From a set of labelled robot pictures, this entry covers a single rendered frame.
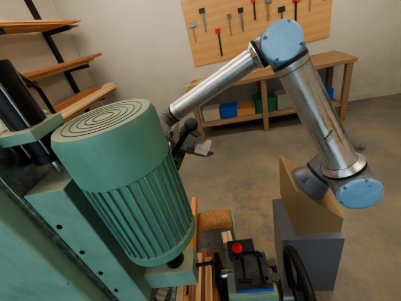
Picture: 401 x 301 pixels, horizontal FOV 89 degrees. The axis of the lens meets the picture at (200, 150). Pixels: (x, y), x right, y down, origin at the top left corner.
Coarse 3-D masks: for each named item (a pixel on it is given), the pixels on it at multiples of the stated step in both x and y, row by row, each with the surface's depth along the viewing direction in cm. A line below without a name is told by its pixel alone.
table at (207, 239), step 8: (232, 216) 86; (232, 224) 82; (200, 232) 83; (208, 232) 82; (216, 232) 81; (232, 232) 79; (200, 240) 80; (208, 240) 79; (216, 240) 78; (200, 248) 77; (208, 248) 76; (216, 248) 75; (224, 248) 74; (224, 256) 72; (224, 264) 70; (224, 280) 65
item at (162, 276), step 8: (192, 248) 59; (184, 256) 57; (192, 256) 57; (184, 264) 55; (192, 264) 55; (152, 272) 55; (160, 272) 55; (168, 272) 54; (176, 272) 54; (184, 272) 54; (192, 272) 54; (152, 280) 56; (160, 280) 56; (168, 280) 56; (176, 280) 56; (184, 280) 56; (192, 280) 55
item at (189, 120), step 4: (188, 120) 49; (192, 120) 49; (196, 120) 50; (184, 124) 49; (188, 124) 49; (192, 124) 49; (196, 124) 49; (188, 128) 49; (192, 128) 49; (196, 128) 50; (184, 132) 51; (188, 132) 51; (184, 136) 51; (180, 140) 52; (184, 140) 52; (176, 144) 53; (180, 144) 52; (176, 148) 53; (172, 152) 54; (176, 152) 54; (172, 156) 55
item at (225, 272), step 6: (216, 258) 62; (216, 270) 59; (222, 270) 62; (228, 270) 62; (216, 276) 58; (222, 276) 61; (216, 282) 57; (222, 282) 60; (222, 288) 58; (222, 294) 60
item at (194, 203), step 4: (192, 200) 93; (196, 200) 95; (192, 204) 91; (196, 204) 93; (192, 208) 89; (196, 208) 91; (196, 212) 90; (196, 216) 89; (196, 220) 87; (196, 224) 86; (196, 228) 84; (192, 240) 76; (192, 244) 74; (184, 288) 62; (188, 288) 64; (184, 292) 61; (184, 296) 60; (184, 300) 60; (188, 300) 59
